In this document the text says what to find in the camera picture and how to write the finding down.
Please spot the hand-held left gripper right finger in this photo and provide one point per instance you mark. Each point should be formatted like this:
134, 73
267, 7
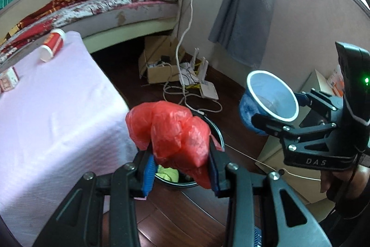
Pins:
215, 174

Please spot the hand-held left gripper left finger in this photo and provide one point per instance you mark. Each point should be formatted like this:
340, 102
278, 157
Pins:
149, 174

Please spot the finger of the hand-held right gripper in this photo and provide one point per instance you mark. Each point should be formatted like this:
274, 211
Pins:
300, 134
323, 101

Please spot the yellow cloth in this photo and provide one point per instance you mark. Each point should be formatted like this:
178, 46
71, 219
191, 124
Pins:
169, 174

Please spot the black trash bin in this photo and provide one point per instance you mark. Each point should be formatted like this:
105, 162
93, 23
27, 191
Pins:
216, 134

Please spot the blue bowl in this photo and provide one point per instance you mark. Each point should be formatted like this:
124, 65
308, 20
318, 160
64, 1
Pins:
271, 99

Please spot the red plastic bag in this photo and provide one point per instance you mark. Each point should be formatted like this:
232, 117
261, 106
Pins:
173, 131

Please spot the person's right hand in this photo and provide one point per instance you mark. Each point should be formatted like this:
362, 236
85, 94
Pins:
344, 183

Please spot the white orange printed box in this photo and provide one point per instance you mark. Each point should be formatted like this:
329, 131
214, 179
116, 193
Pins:
335, 82

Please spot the flat cardboard sheet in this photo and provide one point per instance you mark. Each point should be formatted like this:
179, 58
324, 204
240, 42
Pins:
300, 183

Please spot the blue striped slipper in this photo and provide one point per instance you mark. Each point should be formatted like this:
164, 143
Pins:
258, 237

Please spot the white router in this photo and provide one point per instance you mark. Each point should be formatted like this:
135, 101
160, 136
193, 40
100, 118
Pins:
205, 85

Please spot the pink floral tablecloth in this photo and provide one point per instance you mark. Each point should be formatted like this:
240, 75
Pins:
57, 125

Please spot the open cardboard box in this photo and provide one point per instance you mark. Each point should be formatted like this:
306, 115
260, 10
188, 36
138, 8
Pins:
162, 61

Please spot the grey curtain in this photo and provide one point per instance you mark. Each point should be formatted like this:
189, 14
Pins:
245, 9

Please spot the red paper cup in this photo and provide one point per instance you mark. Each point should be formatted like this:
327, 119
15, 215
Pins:
53, 44

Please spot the small red white card box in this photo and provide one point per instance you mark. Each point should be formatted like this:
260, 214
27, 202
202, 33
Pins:
8, 80

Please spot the bed with floral sheet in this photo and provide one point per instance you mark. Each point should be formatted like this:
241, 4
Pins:
138, 4

